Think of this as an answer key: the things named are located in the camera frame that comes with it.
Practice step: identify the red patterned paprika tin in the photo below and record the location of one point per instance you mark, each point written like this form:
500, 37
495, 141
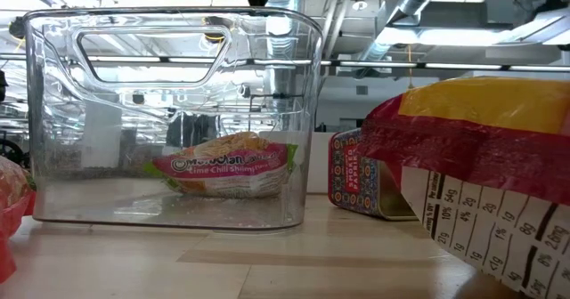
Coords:
352, 174

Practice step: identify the long light rail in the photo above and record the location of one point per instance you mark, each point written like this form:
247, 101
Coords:
378, 64

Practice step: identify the black wheel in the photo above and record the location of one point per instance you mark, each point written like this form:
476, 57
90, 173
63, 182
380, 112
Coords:
9, 145

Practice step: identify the orange chicken ramen pack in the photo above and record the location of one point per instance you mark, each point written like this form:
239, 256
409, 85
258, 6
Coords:
11, 210

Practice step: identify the clear plastic storage bin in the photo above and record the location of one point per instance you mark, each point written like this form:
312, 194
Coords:
67, 192

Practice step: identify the lime chili shrimp ramen pack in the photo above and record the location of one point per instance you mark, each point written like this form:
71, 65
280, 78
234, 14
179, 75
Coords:
222, 167

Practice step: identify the grey wall vent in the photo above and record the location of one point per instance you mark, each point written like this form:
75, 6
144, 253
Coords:
362, 90

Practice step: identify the black round fixture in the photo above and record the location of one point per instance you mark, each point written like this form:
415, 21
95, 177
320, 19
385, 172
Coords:
17, 28

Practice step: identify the red yellow ramen pack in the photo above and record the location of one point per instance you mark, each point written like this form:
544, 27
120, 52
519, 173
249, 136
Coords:
490, 156

